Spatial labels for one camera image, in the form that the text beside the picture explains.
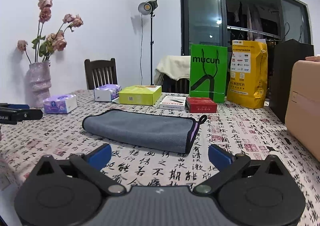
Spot beige hard case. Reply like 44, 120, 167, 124
285, 55, 320, 160

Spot calligraphy print tablecloth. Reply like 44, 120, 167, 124
1, 90, 319, 225

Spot dark wooden chair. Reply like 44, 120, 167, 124
84, 58, 118, 90

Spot chair under cream cloth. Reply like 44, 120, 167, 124
162, 75, 190, 94

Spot dried pink flowers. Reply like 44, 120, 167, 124
17, 0, 84, 64

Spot dark framed window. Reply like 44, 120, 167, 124
181, 0, 311, 56

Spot green mucun paper bag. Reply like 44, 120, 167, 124
189, 44, 228, 103

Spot black light stand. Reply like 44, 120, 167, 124
138, 0, 158, 86

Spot white purple tissue pack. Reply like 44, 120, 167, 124
93, 84, 121, 102

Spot pink textured vase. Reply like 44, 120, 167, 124
27, 61, 52, 108

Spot red flat box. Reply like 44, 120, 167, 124
186, 97, 217, 113

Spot black paper bag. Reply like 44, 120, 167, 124
269, 39, 314, 123

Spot white flat box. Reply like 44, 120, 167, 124
159, 96, 186, 110

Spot lime green box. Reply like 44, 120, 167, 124
112, 86, 162, 106

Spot yellow paper bag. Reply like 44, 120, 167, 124
227, 40, 268, 109

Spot purple and grey towel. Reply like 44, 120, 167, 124
82, 109, 207, 154

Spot cream cloth on chair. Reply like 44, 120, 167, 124
153, 56, 190, 85

